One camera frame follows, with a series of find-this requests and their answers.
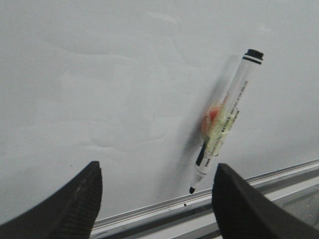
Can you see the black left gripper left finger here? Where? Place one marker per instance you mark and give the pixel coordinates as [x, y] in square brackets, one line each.
[69, 213]

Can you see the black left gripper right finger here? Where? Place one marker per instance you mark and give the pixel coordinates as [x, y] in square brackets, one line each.
[242, 212]

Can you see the white black whiteboard marker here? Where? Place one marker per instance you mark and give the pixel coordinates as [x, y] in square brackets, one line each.
[220, 117]

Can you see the white whiteboard with aluminium frame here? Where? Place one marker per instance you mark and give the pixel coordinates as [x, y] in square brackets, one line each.
[128, 82]

